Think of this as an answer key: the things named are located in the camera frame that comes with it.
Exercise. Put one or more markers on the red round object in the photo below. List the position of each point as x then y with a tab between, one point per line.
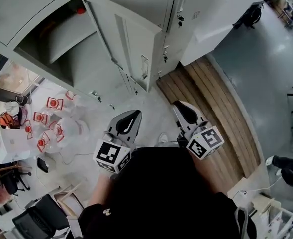
80	10

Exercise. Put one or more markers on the black swivel chair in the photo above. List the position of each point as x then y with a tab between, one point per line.
9	180

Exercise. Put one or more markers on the white shelf unit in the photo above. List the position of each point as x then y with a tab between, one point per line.
280	218

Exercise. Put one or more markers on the black flat device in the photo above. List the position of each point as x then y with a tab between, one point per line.
42	165

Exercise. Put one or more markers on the white cardboard boxes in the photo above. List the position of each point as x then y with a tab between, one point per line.
12	143

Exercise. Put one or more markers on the grey metal locker cabinet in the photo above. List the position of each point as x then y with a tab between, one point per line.
24	14

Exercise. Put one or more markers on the white cabinet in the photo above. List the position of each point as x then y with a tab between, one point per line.
216	14

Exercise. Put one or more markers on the black locker keys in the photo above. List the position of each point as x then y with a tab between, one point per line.
180	19

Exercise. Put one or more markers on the cluster of clear water jugs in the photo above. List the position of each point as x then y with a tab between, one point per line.
59	128

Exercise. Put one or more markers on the black mesh office chair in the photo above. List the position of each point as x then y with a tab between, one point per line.
41	215

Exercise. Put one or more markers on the wooden frame stool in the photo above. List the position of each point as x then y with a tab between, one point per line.
68	200

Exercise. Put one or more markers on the grey metal locker door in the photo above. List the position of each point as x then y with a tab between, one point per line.
136	53

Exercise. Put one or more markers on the black backpack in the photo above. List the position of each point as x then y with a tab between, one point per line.
251	16

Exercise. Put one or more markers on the person's left forearm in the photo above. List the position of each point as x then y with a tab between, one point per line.
100	190

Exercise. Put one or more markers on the orange bag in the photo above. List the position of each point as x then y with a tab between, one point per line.
5	120

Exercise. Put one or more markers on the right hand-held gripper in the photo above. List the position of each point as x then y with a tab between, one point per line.
206	141

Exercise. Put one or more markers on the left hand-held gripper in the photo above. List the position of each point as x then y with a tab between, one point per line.
109	153

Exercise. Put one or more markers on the person's white shoe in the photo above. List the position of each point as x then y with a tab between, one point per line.
163	138

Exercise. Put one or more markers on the wooden slat platform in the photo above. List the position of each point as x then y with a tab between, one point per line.
221	113

